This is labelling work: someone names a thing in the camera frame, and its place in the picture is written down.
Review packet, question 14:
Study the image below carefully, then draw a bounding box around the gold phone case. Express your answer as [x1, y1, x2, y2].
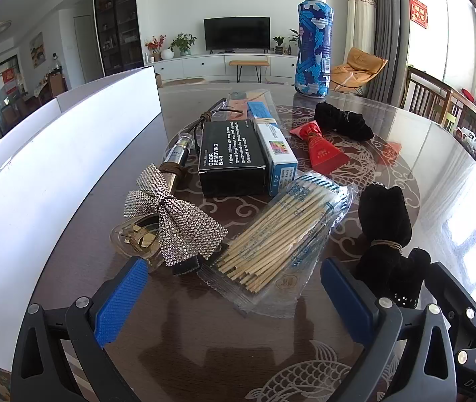
[227, 89, 272, 114]

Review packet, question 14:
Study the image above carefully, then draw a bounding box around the blue white medicine box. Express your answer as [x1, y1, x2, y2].
[246, 100, 298, 197]

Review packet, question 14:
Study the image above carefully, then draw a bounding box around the grey curtain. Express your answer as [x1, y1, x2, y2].
[364, 0, 408, 110]

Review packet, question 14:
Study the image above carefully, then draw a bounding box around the wooden chair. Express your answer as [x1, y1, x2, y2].
[401, 66, 452, 122]
[443, 88, 476, 135]

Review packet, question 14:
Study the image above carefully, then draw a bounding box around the red flower plant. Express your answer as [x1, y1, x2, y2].
[145, 35, 167, 61]

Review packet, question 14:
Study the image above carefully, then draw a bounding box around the white door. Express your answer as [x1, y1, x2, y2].
[73, 14, 98, 86]

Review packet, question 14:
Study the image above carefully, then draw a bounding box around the wooden bench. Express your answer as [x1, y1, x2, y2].
[229, 60, 270, 80]

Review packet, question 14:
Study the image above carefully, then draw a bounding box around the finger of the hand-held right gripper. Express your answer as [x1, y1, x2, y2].
[425, 262, 476, 369]

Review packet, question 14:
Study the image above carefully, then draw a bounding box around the green leafy potted plant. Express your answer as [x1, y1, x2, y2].
[169, 32, 197, 56]

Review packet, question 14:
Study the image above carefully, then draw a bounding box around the cotton swab pack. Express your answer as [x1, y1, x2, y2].
[198, 170, 353, 318]

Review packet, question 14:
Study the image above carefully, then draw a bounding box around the orange lounge chair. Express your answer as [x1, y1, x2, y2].
[329, 47, 388, 93]

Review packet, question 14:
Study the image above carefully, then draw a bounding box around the rhinestone bow hair clip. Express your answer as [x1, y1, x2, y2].
[124, 164, 229, 266]

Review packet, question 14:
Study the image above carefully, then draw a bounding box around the silver gold cosmetic tube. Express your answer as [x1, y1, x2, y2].
[160, 133, 192, 195]

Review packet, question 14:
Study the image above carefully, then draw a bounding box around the red wall decoration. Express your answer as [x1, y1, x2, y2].
[409, 0, 429, 30]

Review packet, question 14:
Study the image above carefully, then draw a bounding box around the red foil packet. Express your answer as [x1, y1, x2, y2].
[290, 121, 351, 174]

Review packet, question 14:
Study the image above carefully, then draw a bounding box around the framed wall painting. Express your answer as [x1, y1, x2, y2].
[29, 32, 45, 68]

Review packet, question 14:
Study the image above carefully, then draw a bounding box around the clear gold hair clip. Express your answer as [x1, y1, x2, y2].
[111, 213, 167, 260]

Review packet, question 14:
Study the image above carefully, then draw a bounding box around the brown patterned glass desktop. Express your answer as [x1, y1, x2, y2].
[24, 81, 476, 402]

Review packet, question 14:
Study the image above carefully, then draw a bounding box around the dark glass display cabinet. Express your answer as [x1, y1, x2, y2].
[93, 0, 144, 77]

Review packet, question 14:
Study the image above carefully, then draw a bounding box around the black velvet cloth bundle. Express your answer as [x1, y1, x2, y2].
[354, 183, 431, 307]

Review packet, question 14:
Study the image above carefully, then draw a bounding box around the blue patterned bottle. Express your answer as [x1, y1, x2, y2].
[294, 0, 334, 95]

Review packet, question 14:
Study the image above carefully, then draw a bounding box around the cream covered air conditioner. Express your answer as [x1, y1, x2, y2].
[346, 0, 378, 57]

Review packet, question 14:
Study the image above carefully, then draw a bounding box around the black velvet scrunchie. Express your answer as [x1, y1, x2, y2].
[314, 103, 375, 141]

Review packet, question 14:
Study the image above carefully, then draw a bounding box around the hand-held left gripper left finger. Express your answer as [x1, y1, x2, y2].
[11, 255, 151, 402]

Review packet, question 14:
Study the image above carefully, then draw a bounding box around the black television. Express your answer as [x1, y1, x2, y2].
[204, 17, 271, 52]

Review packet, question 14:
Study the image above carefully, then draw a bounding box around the white TV cabinet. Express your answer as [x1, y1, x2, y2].
[144, 52, 299, 80]

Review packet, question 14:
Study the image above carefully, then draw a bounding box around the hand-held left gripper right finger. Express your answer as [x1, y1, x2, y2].
[321, 257, 458, 402]

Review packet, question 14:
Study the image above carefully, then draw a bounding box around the black cardboard box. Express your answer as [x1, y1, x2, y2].
[197, 120, 268, 197]

